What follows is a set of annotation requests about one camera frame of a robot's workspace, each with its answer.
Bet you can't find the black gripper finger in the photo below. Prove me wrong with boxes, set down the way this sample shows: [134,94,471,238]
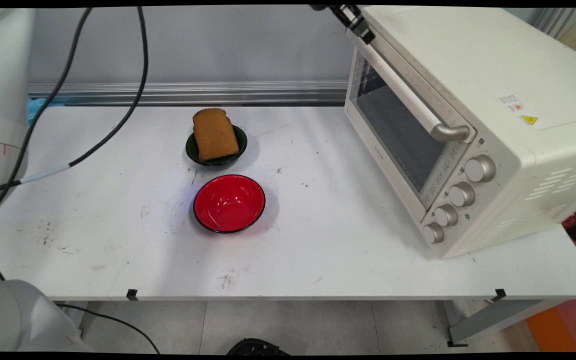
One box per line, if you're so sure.
[329,6,352,26]
[340,6,375,45]

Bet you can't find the oven glass door with handle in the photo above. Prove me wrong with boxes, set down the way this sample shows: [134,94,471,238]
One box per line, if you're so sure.
[344,22,477,224]

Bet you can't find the brown bread slice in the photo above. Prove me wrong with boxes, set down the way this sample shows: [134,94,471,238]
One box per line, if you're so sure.
[192,107,241,162]

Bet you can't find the cream toaster oven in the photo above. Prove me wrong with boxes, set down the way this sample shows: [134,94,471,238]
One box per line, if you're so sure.
[344,6,576,260]

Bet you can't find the dark green bowl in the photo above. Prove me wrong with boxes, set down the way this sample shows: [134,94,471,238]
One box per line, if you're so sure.
[186,124,248,168]

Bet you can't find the white label sticker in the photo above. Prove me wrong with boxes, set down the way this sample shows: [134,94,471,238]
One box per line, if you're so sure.
[499,94,524,112]

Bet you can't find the silver oven knob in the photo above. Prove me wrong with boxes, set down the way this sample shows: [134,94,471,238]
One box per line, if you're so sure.
[422,222,445,245]
[434,203,459,227]
[449,181,476,208]
[465,155,496,183]

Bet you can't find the grey pleated curtain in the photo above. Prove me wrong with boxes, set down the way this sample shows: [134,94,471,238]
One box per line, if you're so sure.
[533,7,576,38]

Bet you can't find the red bowl with black rim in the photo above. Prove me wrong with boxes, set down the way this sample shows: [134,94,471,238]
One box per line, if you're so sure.
[193,174,267,234]

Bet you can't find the blue plastic packaging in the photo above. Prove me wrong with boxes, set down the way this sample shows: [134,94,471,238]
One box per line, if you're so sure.
[28,96,62,126]

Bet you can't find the grey table leg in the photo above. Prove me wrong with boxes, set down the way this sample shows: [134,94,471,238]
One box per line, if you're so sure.
[443,299,563,348]

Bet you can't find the black round object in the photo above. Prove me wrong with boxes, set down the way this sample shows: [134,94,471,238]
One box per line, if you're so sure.
[226,338,291,356]

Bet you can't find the orange box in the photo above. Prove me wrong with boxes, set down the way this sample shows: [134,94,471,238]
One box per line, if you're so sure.
[525,305,576,353]

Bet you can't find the aluminium rail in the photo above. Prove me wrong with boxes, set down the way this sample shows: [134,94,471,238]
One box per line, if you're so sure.
[29,80,351,107]

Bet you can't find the thick black cable white sleeve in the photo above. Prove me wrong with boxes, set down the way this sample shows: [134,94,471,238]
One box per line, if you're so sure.
[0,6,149,197]

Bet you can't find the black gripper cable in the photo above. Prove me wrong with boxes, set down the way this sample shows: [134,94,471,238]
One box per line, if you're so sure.
[0,7,93,282]

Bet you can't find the black floor cable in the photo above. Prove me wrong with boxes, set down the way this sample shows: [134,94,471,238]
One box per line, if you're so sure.
[57,302,161,355]

